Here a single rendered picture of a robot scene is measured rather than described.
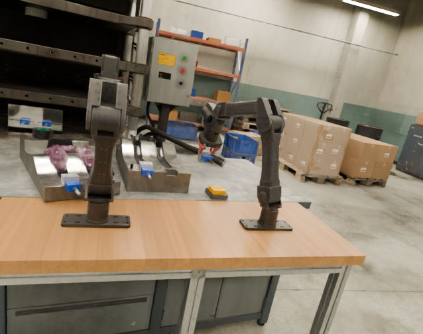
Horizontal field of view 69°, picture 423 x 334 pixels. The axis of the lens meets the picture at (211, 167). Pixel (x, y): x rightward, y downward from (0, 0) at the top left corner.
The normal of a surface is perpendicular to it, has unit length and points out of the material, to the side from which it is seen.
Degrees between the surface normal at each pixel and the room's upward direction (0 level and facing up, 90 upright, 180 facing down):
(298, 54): 90
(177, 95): 90
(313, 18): 90
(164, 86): 90
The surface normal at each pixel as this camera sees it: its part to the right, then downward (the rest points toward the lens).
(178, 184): 0.36, 0.32
